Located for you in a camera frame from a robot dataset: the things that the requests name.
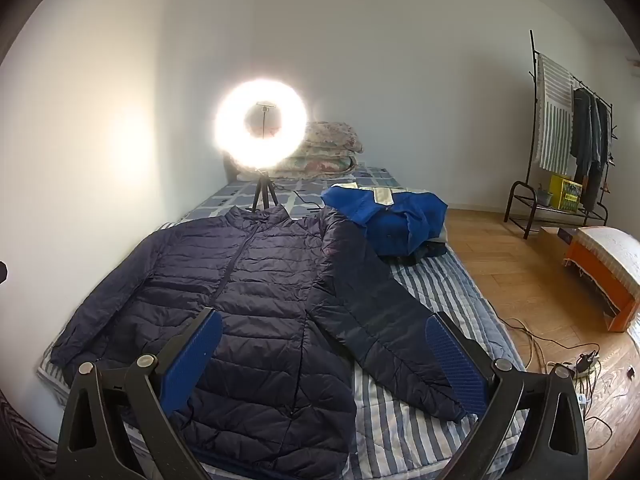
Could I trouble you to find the navy puffer jacket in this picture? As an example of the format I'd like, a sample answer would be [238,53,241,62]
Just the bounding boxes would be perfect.
[51,207,464,479]

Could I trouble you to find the black clothes rack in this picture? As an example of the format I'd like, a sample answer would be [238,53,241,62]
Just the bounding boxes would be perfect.
[503,36,616,238]

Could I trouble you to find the dark hanging clothes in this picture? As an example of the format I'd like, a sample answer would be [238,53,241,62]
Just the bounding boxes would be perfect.
[570,88,611,211]

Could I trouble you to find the striped blue white mattress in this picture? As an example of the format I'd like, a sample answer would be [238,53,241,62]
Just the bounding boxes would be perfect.
[41,254,514,479]

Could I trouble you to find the brown cardboard box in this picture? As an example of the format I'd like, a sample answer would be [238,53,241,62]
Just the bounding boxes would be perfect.
[536,226,578,264]

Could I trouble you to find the orange covered bench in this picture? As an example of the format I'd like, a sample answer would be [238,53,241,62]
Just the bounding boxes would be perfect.
[563,226,639,333]

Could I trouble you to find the yellow green box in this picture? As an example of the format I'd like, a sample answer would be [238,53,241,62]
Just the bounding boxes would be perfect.
[548,174,582,212]

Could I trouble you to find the blue folded garment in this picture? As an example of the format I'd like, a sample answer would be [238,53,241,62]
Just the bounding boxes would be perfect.
[321,183,448,257]

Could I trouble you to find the striped hanging towel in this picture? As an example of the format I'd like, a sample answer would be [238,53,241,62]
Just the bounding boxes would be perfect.
[534,53,574,176]

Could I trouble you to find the floral folded quilt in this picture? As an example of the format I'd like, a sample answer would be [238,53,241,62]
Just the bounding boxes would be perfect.
[271,122,363,177]

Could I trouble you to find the bright ring light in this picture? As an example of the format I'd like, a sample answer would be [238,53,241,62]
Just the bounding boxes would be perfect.
[213,78,308,171]

